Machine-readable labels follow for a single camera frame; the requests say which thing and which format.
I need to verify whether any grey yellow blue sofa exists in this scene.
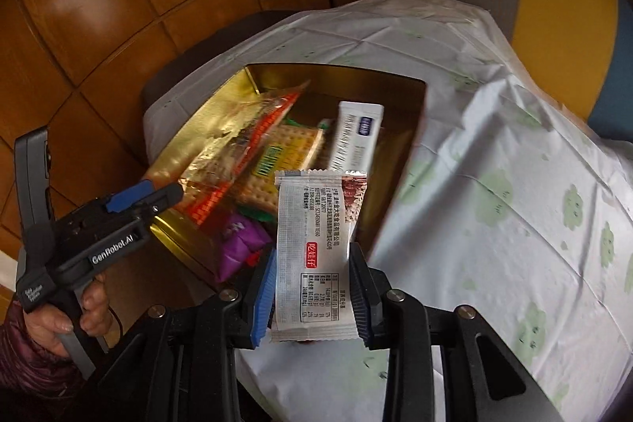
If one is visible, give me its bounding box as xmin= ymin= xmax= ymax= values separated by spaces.
xmin=428 ymin=0 xmax=633 ymax=141

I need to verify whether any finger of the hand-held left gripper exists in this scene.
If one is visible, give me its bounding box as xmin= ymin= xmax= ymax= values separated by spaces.
xmin=119 ymin=184 xmax=185 ymax=230
xmin=105 ymin=181 xmax=154 ymax=214

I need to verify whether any orange checked snack bag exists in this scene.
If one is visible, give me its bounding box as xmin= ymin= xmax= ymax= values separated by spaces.
xmin=148 ymin=80 xmax=312 ymax=230

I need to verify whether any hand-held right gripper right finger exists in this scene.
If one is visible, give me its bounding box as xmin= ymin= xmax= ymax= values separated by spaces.
xmin=347 ymin=241 xmax=565 ymax=422

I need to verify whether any red box with gold inside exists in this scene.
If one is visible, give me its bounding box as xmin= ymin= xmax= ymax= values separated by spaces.
xmin=148 ymin=62 xmax=428 ymax=287

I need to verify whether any long white sachet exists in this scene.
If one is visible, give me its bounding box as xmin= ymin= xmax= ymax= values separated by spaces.
xmin=329 ymin=100 xmax=385 ymax=173

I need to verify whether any person's left hand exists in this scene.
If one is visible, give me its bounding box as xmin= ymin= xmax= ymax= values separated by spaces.
xmin=22 ymin=273 xmax=114 ymax=358

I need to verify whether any purple snack packet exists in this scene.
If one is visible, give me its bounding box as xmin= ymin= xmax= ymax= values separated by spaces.
xmin=215 ymin=210 xmax=275 ymax=284

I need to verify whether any white snack packet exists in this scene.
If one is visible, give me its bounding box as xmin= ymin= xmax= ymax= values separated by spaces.
xmin=273 ymin=169 xmax=369 ymax=344

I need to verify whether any green cracker packet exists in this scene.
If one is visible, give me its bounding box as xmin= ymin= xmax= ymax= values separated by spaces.
xmin=232 ymin=118 xmax=332 ymax=222

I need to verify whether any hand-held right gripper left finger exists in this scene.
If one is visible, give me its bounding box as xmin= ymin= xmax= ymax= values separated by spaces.
xmin=64 ymin=246 xmax=278 ymax=422

